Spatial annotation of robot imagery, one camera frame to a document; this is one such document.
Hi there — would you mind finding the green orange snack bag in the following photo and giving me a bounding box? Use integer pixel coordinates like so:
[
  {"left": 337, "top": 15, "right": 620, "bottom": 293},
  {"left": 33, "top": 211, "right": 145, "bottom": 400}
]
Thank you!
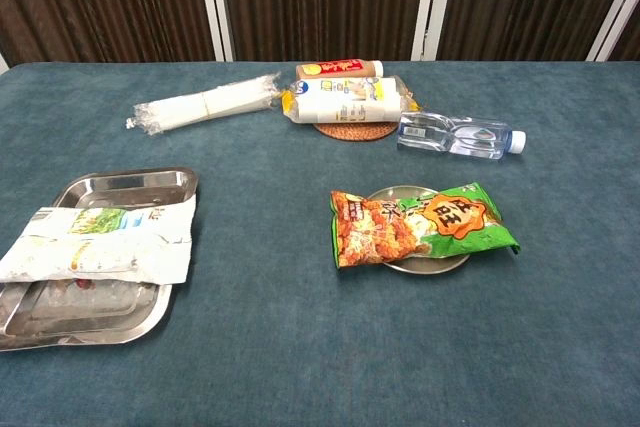
[{"left": 329, "top": 181, "right": 521, "bottom": 271}]

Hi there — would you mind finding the white snack bag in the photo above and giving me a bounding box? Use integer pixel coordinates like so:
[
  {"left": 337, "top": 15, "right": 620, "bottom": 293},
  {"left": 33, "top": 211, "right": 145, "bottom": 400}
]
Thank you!
[{"left": 0, "top": 194, "right": 198, "bottom": 286}]

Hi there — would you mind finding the round woven brown coaster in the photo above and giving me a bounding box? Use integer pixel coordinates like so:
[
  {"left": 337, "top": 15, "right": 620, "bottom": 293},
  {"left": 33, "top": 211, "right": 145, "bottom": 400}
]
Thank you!
[{"left": 313, "top": 119, "right": 397, "bottom": 143}]

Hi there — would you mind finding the white bread package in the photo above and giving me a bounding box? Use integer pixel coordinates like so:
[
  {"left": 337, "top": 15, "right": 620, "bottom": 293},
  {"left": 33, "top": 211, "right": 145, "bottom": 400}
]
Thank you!
[{"left": 279, "top": 75, "right": 419, "bottom": 126}]

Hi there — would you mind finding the brown drink bottle red label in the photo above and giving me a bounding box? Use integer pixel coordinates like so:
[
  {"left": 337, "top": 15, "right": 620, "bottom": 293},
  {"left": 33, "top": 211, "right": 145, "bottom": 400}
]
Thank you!
[{"left": 294, "top": 58, "right": 385, "bottom": 82}]

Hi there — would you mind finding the round stainless steel plate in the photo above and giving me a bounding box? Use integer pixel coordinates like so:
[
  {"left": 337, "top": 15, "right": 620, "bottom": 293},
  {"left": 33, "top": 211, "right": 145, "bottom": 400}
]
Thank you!
[{"left": 367, "top": 185, "right": 474, "bottom": 276}]

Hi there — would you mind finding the clear plastic water bottle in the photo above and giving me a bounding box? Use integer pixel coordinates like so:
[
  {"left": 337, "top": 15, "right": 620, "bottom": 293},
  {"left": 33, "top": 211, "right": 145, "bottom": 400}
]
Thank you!
[{"left": 397, "top": 110, "right": 528, "bottom": 161}]

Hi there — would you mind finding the clear bag of white straws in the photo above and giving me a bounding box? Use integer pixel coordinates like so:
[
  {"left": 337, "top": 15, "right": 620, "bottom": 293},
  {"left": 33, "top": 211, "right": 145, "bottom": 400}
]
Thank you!
[{"left": 125, "top": 71, "right": 284, "bottom": 137}]

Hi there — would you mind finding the rectangular stainless steel tray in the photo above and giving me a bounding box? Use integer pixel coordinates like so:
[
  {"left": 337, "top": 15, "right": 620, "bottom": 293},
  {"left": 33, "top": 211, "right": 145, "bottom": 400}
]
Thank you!
[{"left": 0, "top": 166, "right": 200, "bottom": 351}]

